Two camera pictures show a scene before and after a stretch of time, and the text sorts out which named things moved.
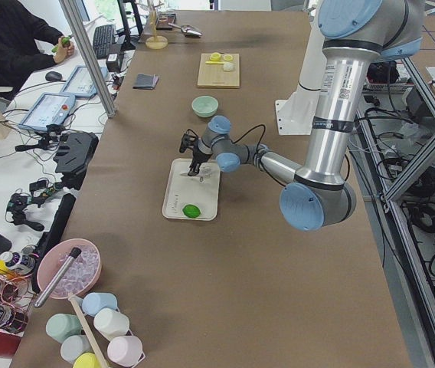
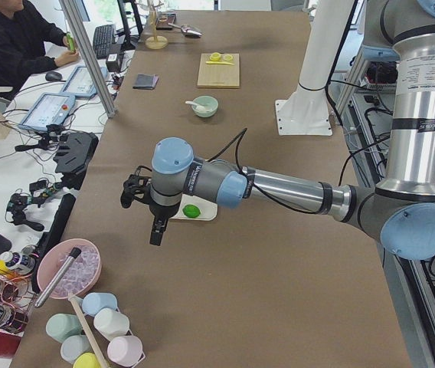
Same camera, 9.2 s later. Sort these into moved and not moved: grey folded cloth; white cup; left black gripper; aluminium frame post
Moved: left black gripper
Not moved: grey folded cloth; white cup; aluminium frame post
